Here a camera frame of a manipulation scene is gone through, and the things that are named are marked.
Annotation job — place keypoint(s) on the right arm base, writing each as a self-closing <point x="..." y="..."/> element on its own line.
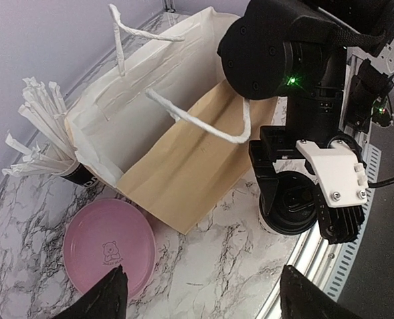
<point x="368" y="99"/>

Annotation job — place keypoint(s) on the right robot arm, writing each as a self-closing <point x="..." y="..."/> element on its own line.
<point x="319" y="56"/>

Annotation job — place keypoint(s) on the pink plate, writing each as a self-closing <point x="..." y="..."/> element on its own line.
<point x="103" y="235"/>

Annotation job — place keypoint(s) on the black cup holding straws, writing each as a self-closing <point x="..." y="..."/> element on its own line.
<point x="78" y="174"/>

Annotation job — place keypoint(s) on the white paper coffee cup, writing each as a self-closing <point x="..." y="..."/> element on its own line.
<point x="262" y="221"/>

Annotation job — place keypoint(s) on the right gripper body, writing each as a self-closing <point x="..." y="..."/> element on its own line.
<point x="276" y="143"/>

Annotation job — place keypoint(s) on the brown paper bag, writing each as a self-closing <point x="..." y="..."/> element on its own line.
<point x="173" y="169"/>

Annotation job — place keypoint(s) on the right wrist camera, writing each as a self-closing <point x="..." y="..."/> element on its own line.
<point x="341" y="191"/>

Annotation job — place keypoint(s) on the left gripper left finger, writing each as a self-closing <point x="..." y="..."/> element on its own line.
<point x="106" y="299"/>

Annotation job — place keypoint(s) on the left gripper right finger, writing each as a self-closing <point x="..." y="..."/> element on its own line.
<point x="302" y="299"/>

